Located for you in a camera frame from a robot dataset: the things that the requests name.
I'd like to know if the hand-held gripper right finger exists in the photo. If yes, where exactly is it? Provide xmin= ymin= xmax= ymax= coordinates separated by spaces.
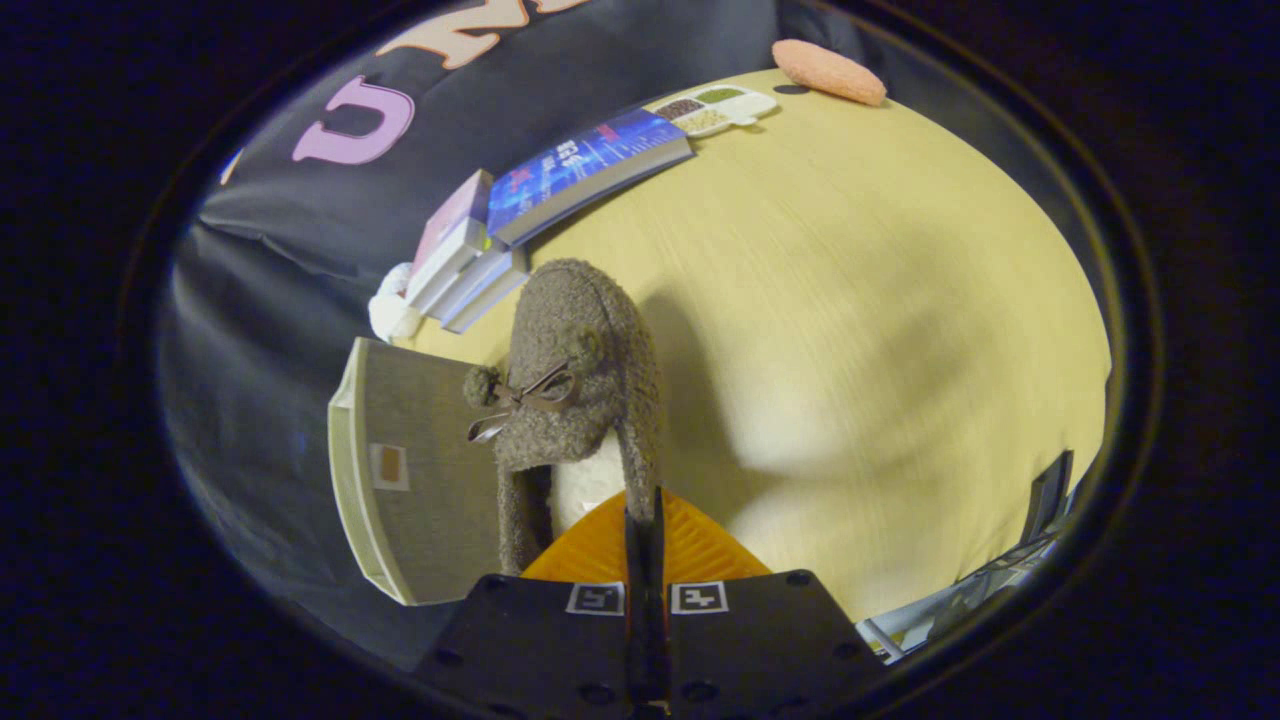
xmin=645 ymin=488 xmax=886 ymax=720

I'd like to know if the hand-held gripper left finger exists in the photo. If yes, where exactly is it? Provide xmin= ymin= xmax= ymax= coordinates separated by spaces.
xmin=415 ymin=490 xmax=647 ymax=720

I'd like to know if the grey storage box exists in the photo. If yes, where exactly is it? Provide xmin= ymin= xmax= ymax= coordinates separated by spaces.
xmin=327 ymin=337 xmax=521 ymax=607

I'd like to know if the brown fluffy shoe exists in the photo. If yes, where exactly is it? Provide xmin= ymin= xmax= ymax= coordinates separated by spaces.
xmin=462 ymin=258 xmax=664 ymax=576

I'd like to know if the dark flat panel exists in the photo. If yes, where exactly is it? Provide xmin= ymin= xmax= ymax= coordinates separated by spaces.
xmin=1019 ymin=449 xmax=1074 ymax=547

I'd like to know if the grey cover book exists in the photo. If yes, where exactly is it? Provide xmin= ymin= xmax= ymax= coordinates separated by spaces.
xmin=438 ymin=245 xmax=531 ymax=335

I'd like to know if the white plush toy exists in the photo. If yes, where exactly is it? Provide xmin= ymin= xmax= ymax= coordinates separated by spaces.
xmin=367 ymin=262 xmax=425 ymax=343

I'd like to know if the white cover book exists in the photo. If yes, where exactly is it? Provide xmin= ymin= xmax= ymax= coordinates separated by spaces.
xmin=404 ymin=217 xmax=493 ymax=318

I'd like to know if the pink cover book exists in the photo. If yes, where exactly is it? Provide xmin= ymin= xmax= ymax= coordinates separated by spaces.
xmin=410 ymin=169 xmax=495 ymax=279

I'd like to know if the black backdrop cloth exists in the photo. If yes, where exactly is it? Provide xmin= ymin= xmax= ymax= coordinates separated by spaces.
xmin=160 ymin=0 xmax=901 ymax=671

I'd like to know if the blue cover book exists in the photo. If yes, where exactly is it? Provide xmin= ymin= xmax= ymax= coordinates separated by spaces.
xmin=487 ymin=108 xmax=694 ymax=248

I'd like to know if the white divided grain tray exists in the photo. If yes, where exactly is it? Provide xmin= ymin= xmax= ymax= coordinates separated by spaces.
xmin=644 ymin=86 xmax=780 ymax=139

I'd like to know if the pink oval sponge pad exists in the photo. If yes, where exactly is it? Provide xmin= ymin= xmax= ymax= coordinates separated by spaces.
xmin=771 ymin=39 xmax=888 ymax=107

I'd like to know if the white and blue frame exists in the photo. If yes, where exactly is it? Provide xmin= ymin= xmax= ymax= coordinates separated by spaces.
xmin=857 ymin=535 xmax=1063 ymax=663

